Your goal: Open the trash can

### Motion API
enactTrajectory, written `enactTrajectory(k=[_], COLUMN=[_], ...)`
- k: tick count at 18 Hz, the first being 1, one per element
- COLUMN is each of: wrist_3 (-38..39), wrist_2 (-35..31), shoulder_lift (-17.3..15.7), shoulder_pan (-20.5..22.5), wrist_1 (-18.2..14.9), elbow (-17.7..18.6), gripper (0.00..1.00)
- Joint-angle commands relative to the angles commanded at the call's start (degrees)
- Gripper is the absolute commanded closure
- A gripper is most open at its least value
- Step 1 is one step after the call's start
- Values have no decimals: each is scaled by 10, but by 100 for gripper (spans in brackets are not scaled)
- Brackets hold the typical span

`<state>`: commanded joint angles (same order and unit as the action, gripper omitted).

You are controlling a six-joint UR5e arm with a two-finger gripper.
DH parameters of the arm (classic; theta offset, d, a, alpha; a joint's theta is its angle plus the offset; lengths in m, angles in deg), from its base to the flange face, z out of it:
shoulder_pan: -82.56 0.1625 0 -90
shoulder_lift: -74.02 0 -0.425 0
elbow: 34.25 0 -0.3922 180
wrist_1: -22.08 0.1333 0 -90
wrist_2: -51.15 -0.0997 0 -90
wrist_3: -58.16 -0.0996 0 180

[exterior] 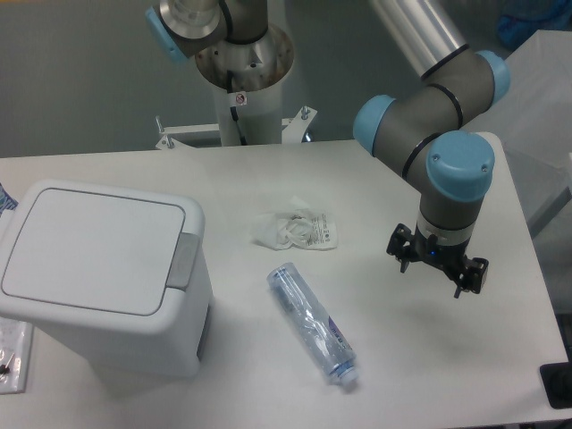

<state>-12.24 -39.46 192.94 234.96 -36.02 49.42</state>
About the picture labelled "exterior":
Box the clear plastic bag with screws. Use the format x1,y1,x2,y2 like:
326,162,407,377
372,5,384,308
1,317,34,395

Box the blue patterned item left edge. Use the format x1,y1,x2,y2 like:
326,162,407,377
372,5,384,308
0,184,18,215

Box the white push-lid trash can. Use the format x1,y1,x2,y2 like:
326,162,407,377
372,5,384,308
1,180,213,377

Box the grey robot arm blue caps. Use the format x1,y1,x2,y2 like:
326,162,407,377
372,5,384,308
146,1,510,293

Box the black cable on pedestal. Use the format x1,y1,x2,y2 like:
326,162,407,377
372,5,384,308
225,69,248,147

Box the crushed clear plastic bottle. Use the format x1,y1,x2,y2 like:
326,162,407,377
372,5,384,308
266,263,358,390

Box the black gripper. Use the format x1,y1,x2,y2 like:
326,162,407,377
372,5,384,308
386,223,489,299

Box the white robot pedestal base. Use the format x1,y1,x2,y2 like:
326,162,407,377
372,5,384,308
156,24,317,149

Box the crumpled white plastic wrapper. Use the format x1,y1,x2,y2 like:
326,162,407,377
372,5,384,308
249,196,339,251

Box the blue bag top right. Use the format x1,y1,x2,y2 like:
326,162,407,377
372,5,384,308
496,1,571,51

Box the black device at table edge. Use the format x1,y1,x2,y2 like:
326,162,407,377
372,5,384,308
540,362,571,409

